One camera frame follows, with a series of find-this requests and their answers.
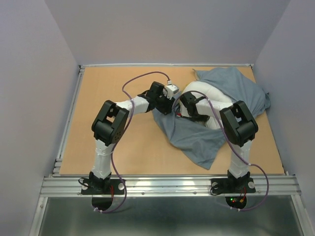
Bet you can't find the white pillow yellow edge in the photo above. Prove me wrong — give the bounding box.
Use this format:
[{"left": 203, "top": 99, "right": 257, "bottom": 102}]
[{"left": 180, "top": 81, "right": 233, "bottom": 130}]

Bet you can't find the blue patchwork pillowcase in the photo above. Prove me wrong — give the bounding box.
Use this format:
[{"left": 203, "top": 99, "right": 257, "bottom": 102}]
[{"left": 152, "top": 66, "right": 271, "bottom": 171}]

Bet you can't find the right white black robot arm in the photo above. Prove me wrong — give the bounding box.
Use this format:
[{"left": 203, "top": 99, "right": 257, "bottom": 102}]
[{"left": 180, "top": 90, "right": 258, "bottom": 195}]

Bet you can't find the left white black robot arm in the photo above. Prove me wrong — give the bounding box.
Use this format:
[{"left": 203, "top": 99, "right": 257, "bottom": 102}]
[{"left": 80, "top": 82, "right": 179, "bottom": 195}]

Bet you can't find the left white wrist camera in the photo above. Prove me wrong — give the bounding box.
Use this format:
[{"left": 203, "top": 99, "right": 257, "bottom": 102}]
[{"left": 163, "top": 84, "right": 179, "bottom": 99}]

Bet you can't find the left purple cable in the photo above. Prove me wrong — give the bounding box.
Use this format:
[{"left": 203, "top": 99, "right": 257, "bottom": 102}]
[{"left": 93, "top": 71, "right": 173, "bottom": 213}]

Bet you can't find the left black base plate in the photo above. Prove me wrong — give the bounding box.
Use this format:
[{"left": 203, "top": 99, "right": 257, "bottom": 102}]
[{"left": 78, "top": 177, "right": 126, "bottom": 213}]

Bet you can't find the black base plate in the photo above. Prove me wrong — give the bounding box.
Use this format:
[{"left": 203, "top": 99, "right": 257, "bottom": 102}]
[
  {"left": 78, "top": 177, "right": 126, "bottom": 213},
  {"left": 210, "top": 177, "right": 256, "bottom": 210}
]

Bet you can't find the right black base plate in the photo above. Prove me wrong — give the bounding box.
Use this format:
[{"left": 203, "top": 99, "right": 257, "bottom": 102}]
[{"left": 210, "top": 177, "right": 256, "bottom": 210}]

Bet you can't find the aluminium front rail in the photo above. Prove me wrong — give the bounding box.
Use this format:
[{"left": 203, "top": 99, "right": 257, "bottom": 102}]
[{"left": 40, "top": 175, "right": 301, "bottom": 197}]

